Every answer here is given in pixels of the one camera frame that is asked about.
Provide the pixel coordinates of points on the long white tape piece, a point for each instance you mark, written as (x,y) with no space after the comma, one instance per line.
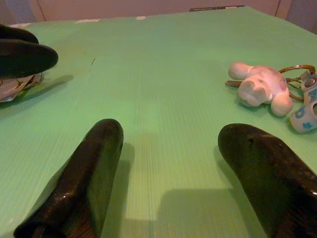
(87,21)

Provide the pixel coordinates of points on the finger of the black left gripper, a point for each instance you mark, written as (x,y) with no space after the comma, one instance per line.
(17,33)
(24,59)

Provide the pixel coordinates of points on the short white tape piece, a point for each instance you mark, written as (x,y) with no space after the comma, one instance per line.
(141,17)

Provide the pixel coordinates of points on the keys with white plush charm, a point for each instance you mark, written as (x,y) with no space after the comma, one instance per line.
(262,86)

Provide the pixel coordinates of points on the keys with grey card tag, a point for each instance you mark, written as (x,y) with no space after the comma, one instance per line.
(15,88)

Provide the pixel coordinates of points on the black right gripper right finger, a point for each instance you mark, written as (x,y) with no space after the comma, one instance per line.
(272,178)

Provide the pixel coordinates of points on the flat black strip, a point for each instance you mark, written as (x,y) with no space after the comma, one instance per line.
(215,9)

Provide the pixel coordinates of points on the green corrugated plastic board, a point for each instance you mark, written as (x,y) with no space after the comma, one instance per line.
(158,74)

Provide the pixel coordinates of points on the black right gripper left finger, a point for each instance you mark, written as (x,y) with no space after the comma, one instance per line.
(81,188)

